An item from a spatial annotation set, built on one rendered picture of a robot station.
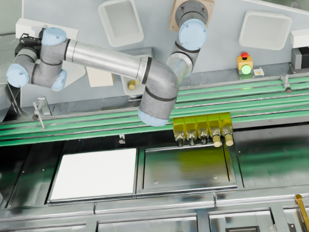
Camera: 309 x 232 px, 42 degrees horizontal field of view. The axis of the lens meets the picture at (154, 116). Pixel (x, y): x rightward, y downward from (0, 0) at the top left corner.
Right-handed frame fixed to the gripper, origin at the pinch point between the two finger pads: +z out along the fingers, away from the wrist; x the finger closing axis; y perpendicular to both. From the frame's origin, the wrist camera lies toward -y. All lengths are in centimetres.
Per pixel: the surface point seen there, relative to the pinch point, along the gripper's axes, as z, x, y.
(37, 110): 13, 50, 5
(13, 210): -26, 82, 6
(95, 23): 34.1, 6.8, -16.1
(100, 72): 26.6, 29.4, -22.8
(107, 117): 18, 50, -30
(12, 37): 95, 57, 42
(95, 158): 5, 68, -28
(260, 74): 25, 11, -101
